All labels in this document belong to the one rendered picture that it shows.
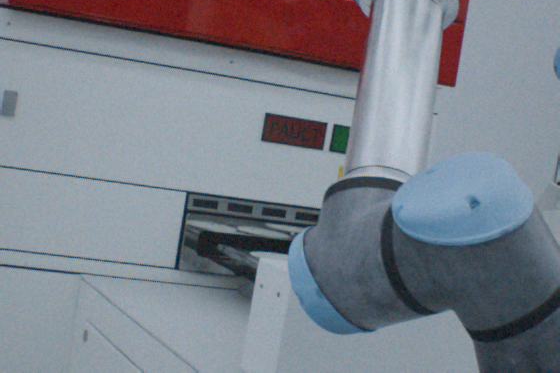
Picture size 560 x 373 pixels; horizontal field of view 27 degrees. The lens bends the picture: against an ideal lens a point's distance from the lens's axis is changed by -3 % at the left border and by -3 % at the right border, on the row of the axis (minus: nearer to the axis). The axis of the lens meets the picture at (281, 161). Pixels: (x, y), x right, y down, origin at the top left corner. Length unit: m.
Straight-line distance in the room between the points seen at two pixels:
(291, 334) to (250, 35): 0.69
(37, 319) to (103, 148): 0.30
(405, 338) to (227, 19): 0.69
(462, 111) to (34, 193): 2.31
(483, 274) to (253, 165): 0.99
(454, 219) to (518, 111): 3.08
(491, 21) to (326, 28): 2.08
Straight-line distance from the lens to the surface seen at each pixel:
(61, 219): 1.89
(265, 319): 1.39
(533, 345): 1.07
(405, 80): 1.24
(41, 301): 1.91
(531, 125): 4.13
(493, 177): 1.04
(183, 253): 1.95
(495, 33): 4.02
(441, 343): 1.46
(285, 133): 2.00
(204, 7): 1.88
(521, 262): 1.04
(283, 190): 2.01
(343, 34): 1.98
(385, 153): 1.19
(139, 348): 1.62
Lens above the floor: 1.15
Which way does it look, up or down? 3 degrees down
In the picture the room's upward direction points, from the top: 10 degrees clockwise
